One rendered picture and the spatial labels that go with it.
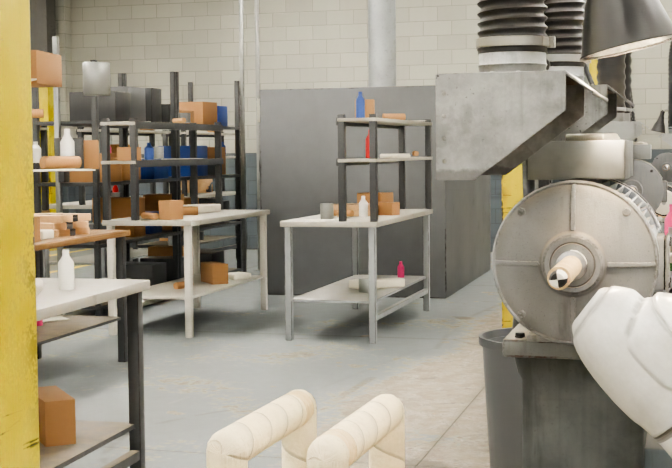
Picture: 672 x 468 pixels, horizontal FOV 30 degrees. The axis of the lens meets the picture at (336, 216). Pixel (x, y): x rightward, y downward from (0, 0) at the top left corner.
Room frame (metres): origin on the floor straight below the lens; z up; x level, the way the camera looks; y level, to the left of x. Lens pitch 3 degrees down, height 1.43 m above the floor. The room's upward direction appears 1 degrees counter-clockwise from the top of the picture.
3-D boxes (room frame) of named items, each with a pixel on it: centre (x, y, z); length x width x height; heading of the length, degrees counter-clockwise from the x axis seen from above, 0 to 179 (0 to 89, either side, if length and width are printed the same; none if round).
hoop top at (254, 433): (1.04, 0.06, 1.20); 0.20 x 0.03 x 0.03; 162
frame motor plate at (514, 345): (2.15, -0.43, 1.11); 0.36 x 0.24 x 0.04; 164
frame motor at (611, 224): (2.09, -0.42, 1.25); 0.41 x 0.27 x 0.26; 164
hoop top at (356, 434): (1.02, -0.02, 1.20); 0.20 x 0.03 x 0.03; 162
